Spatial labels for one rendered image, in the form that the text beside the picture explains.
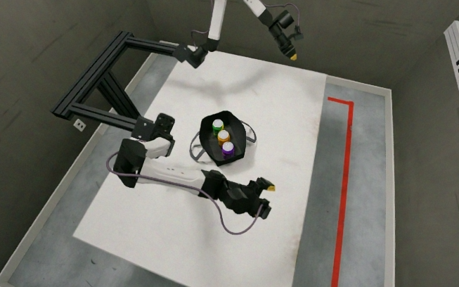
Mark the purple drink can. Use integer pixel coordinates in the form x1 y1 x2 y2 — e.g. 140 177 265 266
222 142 234 160

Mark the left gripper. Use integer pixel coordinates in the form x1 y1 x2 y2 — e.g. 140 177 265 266
274 32 297 60

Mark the green and yellow soda can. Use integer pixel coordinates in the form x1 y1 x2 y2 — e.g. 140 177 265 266
212 120 224 138

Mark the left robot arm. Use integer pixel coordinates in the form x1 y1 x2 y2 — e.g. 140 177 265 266
188 0 304 66

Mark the black tote bag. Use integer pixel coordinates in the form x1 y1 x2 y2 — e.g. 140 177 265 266
189 110 257 167

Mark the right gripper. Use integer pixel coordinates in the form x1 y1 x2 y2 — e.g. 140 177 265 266
239 177 276 219

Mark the yellow drink can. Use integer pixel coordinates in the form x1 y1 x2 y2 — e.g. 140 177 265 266
218 130 230 148

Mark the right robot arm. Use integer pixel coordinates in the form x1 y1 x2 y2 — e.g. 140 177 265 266
113 114 272 220

